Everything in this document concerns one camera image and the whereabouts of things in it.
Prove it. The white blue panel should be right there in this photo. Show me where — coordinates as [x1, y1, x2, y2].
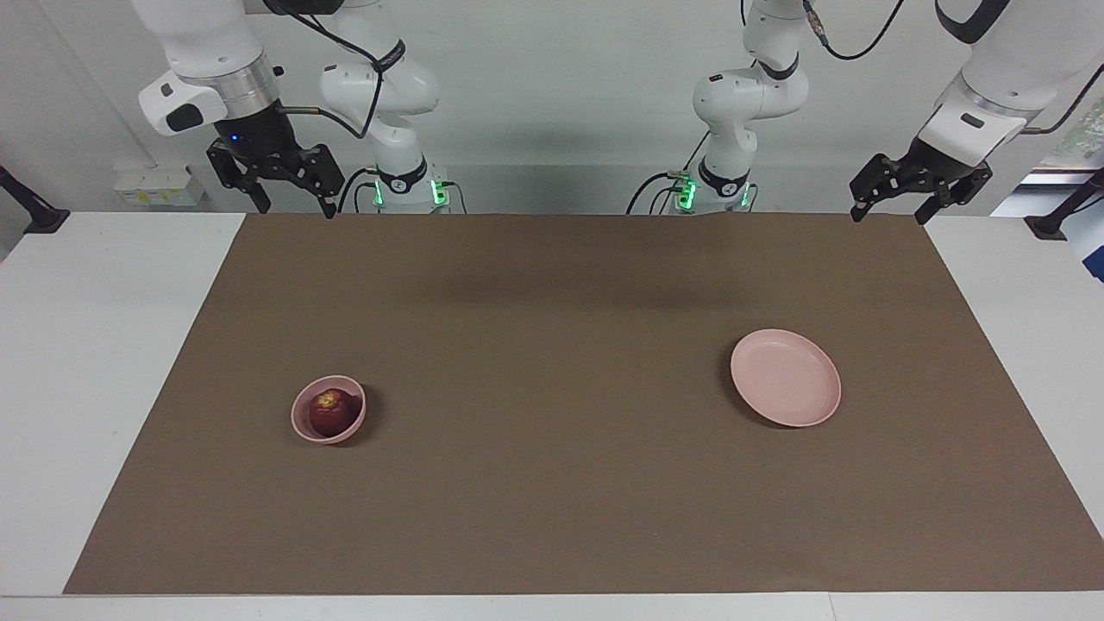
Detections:
[1061, 198, 1104, 282]

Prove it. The black clamp mount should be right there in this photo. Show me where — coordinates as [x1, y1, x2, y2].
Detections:
[0, 164, 71, 235]
[1025, 168, 1104, 241]

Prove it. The pink plate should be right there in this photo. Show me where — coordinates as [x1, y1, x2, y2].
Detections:
[730, 329, 842, 428]

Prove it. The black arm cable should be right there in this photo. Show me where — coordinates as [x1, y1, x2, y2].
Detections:
[263, 0, 385, 141]
[802, 0, 1104, 135]

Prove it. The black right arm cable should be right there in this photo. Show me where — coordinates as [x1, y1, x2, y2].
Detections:
[263, 0, 385, 141]

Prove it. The white wall socket box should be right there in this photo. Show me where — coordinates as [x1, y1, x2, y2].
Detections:
[114, 164, 206, 208]

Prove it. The black base power cable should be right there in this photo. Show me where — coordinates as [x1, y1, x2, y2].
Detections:
[336, 166, 380, 214]
[627, 134, 712, 215]

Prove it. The red apple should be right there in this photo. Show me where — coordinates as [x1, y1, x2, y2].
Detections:
[310, 388, 356, 436]

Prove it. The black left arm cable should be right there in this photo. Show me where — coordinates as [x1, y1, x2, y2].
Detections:
[802, 0, 1104, 135]

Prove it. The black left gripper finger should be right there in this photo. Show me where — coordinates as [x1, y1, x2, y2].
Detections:
[850, 154, 911, 223]
[914, 162, 993, 227]

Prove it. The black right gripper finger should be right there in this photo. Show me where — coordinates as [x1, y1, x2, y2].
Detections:
[292, 144, 346, 220]
[207, 142, 270, 214]

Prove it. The pink bowl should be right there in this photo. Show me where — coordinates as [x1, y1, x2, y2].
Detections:
[291, 374, 367, 445]

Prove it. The brown table mat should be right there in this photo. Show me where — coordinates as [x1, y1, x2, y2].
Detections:
[63, 211, 1104, 596]

